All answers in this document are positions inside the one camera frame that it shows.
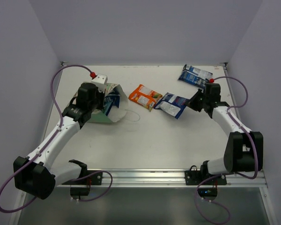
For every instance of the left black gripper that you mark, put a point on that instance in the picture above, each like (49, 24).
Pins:
(100, 100)

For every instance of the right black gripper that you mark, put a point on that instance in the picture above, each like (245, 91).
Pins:
(191, 103)

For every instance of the blue green crisps packet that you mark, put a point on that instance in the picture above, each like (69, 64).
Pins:
(110, 101)

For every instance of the dark blue white snack packet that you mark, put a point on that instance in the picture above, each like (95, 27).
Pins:
(171, 104)

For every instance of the green printed paper bag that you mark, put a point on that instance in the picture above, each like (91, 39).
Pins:
(116, 114)

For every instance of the orange snack packet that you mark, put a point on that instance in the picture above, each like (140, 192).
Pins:
(145, 97)

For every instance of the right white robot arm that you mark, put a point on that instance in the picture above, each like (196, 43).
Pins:
(243, 154)

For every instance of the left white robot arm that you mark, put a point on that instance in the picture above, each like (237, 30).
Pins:
(35, 174)

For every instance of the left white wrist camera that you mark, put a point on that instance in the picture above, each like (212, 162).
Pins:
(100, 81)

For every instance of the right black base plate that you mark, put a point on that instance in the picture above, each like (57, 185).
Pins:
(194, 178)

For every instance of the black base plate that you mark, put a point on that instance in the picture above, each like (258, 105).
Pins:
(194, 178)
(90, 181)

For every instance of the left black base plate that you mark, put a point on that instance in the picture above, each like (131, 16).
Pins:
(90, 181)

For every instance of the aluminium mounting rail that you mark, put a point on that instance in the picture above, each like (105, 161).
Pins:
(173, 178)

